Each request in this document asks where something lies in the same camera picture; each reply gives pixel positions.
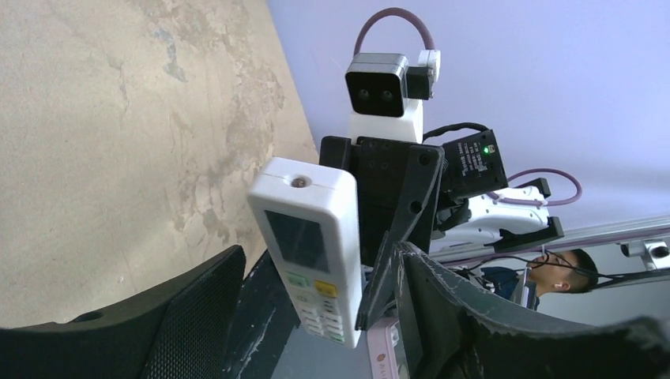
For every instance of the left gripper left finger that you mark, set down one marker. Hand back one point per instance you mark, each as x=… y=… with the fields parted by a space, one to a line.
x=177 y=329

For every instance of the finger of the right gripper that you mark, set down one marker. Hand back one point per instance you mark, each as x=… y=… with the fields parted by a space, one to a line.
x=335 y=152
x=397 y=189

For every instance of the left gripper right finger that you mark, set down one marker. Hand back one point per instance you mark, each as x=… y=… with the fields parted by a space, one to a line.
x=453 y=329

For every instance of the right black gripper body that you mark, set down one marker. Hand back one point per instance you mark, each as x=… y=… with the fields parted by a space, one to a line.
x=472 y=166

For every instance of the white remote control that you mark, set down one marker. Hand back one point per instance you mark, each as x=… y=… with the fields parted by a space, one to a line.
x=308 y=216

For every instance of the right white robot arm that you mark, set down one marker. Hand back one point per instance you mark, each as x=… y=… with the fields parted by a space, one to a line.
x=506 y=220

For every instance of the pink white device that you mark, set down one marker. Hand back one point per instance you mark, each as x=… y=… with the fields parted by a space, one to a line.
x=383 y=341

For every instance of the person behind the rig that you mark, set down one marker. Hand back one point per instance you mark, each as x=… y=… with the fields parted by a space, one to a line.
x=568 y=272

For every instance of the aluminium frame rail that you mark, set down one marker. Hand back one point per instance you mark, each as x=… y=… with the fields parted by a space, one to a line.
x=625 y=233

